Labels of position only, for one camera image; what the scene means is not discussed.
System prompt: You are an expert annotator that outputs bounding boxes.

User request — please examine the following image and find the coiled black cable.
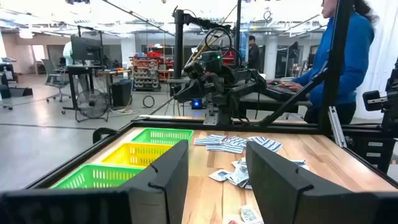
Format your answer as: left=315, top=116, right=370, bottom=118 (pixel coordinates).
left=142, top=94, right=155, bottom=109

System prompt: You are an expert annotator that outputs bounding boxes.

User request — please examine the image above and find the silver angled strut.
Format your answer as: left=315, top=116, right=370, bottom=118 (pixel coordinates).
left=327, top=105, right=348, bottom=149

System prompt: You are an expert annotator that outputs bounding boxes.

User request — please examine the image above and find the black control box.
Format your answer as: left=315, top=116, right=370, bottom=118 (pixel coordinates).
left=348, top=133, right=397, bottom=175

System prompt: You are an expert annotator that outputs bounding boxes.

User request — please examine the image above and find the silver mounting plate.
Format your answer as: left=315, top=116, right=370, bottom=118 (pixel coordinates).
left=203, top=111, right=219, bottom=126

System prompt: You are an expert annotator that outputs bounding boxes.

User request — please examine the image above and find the dark grey desk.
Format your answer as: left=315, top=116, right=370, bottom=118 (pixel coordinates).
left=238, top=91, right=313, bottom=114

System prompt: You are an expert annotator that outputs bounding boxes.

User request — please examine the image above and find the black keyboard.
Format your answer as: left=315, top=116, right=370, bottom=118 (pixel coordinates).
left=266, top=83, right=307, bottom=103

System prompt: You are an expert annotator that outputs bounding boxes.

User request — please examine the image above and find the wooden top workbench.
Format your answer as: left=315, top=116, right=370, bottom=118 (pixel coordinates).
left=95, top=68, right=133, bottom=108

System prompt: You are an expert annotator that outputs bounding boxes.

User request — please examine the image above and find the black clamp handle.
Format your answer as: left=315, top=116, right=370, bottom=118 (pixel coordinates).
left=92, top=127, right=119, bottom=144

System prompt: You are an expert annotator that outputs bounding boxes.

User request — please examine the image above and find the grey office chair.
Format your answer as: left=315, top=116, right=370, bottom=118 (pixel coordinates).
left=41, top=58, right=72, bottom=103

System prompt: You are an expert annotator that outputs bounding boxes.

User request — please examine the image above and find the black mounted device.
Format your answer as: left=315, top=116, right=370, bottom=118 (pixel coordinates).
left=362, top=57, right=398, bottom=131

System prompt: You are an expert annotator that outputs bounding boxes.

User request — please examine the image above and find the black computer monitor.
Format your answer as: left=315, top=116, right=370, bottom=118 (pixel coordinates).
left=70, top=35, right=103, bottom=62

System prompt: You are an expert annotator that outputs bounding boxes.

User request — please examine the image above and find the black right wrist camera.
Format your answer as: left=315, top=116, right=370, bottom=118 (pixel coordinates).
left=183, top=60, right=206, bottom=79

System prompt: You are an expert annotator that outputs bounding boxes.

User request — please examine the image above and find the green plastic basket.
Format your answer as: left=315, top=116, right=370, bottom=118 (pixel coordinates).
left=50, top=164, right=144, bottom=190
left=131, top=127, right=195, bottom=146

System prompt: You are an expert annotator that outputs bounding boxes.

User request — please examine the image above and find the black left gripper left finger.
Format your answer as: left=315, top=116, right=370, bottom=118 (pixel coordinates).
left=0, top=139, right=190, bottom=224

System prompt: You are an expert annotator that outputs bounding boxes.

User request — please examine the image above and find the white sachet red blue print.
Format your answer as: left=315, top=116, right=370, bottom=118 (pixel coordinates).
left=239, top=204, right=265, bottom=224
left=223, top=214, right=246, bottom=224

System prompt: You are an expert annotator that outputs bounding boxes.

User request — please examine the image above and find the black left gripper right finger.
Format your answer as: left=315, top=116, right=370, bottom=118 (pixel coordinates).
left=245, top=141, right=398, bottom=224

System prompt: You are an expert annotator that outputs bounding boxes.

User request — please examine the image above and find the black floor fan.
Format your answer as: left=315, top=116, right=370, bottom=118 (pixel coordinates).
left=74, top=88, right=110, bottom=123

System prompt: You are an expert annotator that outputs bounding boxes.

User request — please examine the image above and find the parts shelf rack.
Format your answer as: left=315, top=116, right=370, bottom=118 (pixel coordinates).
left=130, top=51, right=175, bottom=93

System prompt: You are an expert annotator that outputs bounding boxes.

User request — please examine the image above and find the black aluminium rig frame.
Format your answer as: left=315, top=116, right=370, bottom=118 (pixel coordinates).
left=26, top=0, right=398, bottom=190

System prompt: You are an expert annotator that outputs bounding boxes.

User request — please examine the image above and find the black low platform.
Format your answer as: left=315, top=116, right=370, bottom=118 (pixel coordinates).
left=8, top=86, right=34, bottom=98

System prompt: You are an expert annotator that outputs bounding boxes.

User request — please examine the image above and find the white blue antiseptic pad packet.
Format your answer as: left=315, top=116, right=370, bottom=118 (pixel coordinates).
left=208, top=168, right=233, bottom=182
left=230, top=157, right=248, bottom=169
left=290, top=159, right=311, bottom=171
left=225, top=163, right=250, bottom=188

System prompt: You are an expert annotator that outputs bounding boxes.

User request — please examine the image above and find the black standing desk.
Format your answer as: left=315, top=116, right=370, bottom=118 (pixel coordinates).
left=61, top=64, right=105, bottom=115

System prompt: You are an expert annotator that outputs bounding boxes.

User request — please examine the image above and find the yellow plastic basket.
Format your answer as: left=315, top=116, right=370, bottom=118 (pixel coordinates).
left=100, top=142, right=174, bottom=169

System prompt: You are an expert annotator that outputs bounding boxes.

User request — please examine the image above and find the thick black post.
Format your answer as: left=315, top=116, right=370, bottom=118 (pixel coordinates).
left=172, top=8, right=233, bottom=79

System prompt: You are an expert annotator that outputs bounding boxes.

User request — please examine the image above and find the thin black post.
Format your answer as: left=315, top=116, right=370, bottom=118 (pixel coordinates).
left=234, top=0, right=243, bottom=68

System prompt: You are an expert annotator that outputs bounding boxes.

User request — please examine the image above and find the person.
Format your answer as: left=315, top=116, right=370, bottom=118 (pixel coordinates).
left=62, top=41, right=75, bottom=67
left=267, top=0, right=379, bottom=125
left=247, top=35, right=262, bottom=72

